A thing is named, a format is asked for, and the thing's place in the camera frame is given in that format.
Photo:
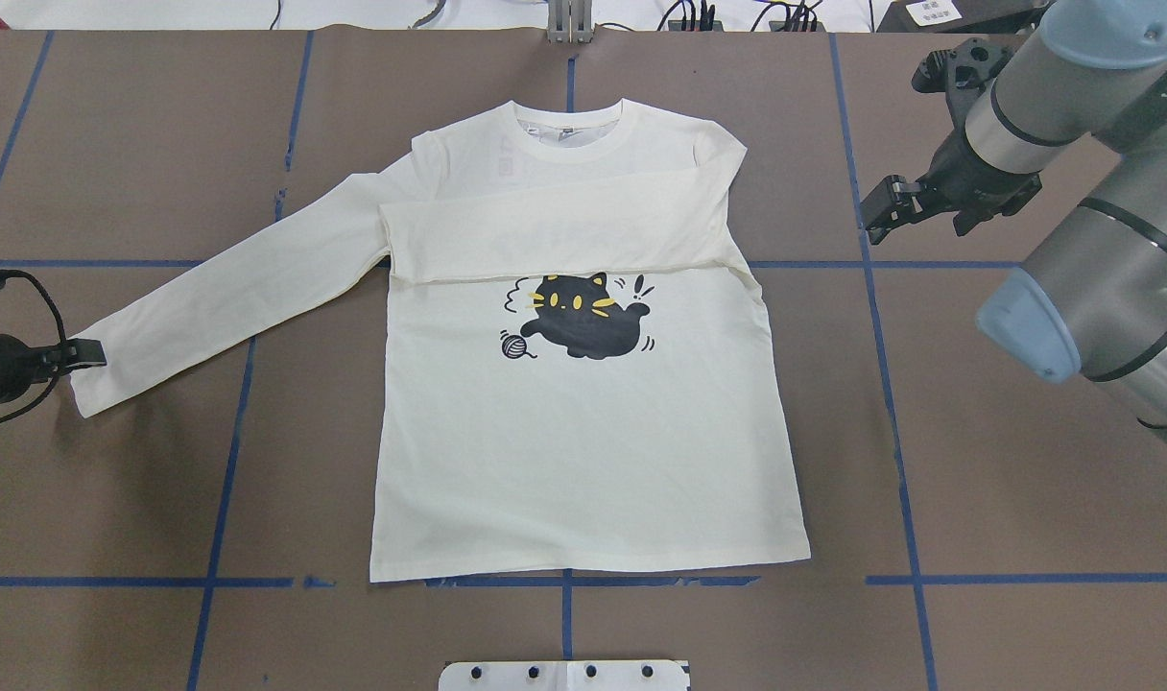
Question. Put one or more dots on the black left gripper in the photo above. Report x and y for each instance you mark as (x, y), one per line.
(13, 365)

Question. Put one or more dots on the white long-sleeve cat shirt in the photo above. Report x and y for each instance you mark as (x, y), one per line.
(579, 363)

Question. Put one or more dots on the aluminium frame post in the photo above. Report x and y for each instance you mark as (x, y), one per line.
(570, 21)

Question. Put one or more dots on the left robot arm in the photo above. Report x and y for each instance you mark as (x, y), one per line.
(5, 276)

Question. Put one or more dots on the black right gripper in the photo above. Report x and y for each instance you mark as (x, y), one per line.
(967, 173)

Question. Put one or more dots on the white camera post with base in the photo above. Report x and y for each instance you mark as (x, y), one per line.
(620, 674)

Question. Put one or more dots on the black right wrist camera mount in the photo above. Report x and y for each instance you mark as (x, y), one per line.
(962, 74)

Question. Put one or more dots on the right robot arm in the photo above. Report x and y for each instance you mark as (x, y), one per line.
(1091, 300)

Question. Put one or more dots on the black power adapter box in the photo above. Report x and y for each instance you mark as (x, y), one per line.
(958, 17)

